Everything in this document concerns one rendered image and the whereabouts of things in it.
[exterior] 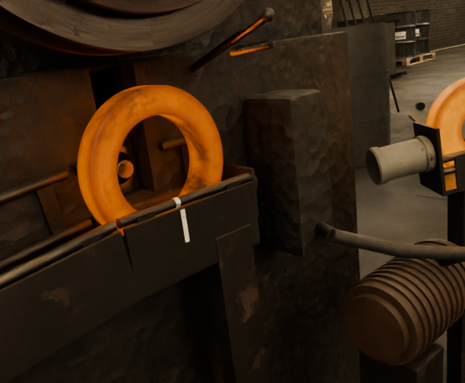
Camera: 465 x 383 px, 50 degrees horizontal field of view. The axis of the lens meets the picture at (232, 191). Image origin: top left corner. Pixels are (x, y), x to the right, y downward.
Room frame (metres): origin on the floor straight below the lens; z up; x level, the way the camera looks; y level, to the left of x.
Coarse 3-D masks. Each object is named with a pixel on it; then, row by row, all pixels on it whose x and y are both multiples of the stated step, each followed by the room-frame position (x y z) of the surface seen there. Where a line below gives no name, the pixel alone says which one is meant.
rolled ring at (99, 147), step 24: (120, 96) 0.55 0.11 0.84; (144, 96) 0.55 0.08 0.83; (168, 96) 0.57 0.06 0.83; (192, 96) 0.60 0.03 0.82; (96, 120) 0.53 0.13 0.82; (120, 120) 0.53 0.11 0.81; (192, 120) 0.59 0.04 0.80; (96, 144) 0.51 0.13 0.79; (120, 144) 0.53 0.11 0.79; (192, 144) 0.61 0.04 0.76; (216, 144) 0.61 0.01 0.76; (96, 168) 0.51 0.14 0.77; (192, 168) 0.61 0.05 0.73; (216, 168) 0.61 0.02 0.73; (96, 192) 0.50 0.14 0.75; (120, 192) 0.52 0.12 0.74; (96, 216) 0.52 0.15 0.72; (120, 216) 0.52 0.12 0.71
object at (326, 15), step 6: (324, 0) 4.77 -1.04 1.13; (330, 0) 4.79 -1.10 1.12; (324, 6) 4.77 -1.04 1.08; (330, 6) 4.78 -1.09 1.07; (324, 12) 4.77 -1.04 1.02; (330, 12) 4.78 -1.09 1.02; (324, 18) 4.77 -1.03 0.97; (330, 18) 4.79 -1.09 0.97; (324, 24) 4.76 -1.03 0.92; (330, 24) 4.80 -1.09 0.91
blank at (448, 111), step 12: (456, 84) 0.76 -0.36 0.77; (444, 96) 0.76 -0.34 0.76; (456, 96) 0.75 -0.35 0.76; (432, 108) 0.77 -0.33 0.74; (444, 108) 0.75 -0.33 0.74; (456, 108) 0.75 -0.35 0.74; (432, 120) 0.75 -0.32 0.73; (444, 120) 0.75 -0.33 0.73; (456, 120) 0.75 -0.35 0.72; (444, 132) 0.75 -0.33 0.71; (456, 132) 0.75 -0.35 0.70; (444, 144) 0.75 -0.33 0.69; (456, 144) 0.75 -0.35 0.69
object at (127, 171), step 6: (120, 156) 0.64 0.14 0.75; (126, 156) 0.64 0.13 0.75; (120, 162) 0.63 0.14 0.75; (126, 162) 0.63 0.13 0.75; (132, 162) 0.65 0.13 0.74; (120, 168) 0.62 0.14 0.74; (126, 168) 0.63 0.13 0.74; (132, 168) 0.64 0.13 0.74; (120, 174) 0.62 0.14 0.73; (126, 174) 0.63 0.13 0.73; (132, 174) 0.64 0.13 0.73; (120, 180) 0.63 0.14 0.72; (126, 180) 0.64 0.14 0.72
